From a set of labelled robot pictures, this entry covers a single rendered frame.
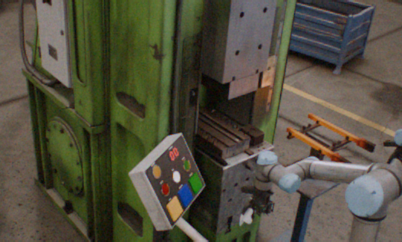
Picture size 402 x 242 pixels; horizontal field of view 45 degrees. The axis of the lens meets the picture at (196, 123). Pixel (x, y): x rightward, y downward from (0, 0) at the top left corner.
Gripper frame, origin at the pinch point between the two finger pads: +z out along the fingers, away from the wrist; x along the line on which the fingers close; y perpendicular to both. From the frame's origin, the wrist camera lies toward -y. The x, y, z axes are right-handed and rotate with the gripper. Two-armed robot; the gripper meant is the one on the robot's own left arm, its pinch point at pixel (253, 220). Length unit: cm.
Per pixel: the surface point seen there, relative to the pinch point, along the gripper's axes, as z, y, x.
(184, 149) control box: -20.8, -33.6, -17.3
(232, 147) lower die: -4, -47, 20
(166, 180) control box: -17.5, -20.6, -32.5
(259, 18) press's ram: -71, -49, 27
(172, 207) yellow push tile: -9.0, -13.1, -33.1
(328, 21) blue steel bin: 35, -280, 316
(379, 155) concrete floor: 93, -104, 229
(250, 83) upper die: -38, -49, 27
